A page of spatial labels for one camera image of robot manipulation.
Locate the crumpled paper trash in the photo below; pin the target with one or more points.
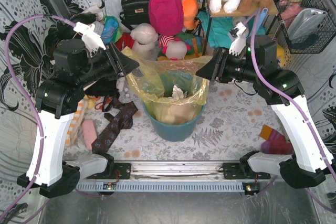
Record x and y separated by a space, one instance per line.
178 93

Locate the red striped sock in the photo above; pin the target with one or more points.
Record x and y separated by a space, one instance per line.
275 142

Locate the colourful printed bag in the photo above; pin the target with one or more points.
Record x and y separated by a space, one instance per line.
111 31

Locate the pink sponge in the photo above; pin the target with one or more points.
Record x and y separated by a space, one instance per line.
89 133

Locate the blue mop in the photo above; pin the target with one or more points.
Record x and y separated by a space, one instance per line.
262 16

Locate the dark patterned necktie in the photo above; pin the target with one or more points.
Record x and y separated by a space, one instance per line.
122 121

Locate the magenta fabric bag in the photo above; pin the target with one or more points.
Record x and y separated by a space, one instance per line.
166 16

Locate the black wire basket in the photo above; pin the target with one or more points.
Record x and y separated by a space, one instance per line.
315 42

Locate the red cloth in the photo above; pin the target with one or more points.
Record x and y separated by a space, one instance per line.
125 41

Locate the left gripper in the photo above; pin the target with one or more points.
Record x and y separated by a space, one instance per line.
115 60

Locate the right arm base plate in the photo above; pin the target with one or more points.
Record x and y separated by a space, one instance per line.
235 171

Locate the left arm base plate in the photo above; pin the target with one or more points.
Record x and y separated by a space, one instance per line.
121 171

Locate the pink head plush doll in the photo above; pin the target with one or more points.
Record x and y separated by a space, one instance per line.
173 48

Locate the white plush bear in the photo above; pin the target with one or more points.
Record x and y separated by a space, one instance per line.
145 37

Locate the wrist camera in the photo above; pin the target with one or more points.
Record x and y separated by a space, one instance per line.
238 38
91 35

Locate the yellow trash bag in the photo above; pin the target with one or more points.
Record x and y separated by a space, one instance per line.
153 83

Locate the orange checkered towel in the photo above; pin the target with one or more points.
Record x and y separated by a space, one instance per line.
76 122

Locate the teal trash bin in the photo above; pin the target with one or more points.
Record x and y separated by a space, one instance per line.
174 133

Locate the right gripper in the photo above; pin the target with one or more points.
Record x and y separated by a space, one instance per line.
218 64

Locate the orange plush toy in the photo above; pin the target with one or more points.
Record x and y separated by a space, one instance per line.
190 10

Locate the yellow plush duck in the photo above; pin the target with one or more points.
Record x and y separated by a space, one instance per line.
280 56

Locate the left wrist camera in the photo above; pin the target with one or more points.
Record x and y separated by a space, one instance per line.
91 35

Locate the black leather handbag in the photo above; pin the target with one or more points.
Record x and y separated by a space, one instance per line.
134 12

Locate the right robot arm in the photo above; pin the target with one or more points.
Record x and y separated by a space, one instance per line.
282 90

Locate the teal cloth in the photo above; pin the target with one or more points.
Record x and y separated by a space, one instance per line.
218 35

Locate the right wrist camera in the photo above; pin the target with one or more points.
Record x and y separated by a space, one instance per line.
238 38

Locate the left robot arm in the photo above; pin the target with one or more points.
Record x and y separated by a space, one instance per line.
57 100

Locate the silver foil pouch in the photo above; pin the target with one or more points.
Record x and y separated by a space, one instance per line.
305 23

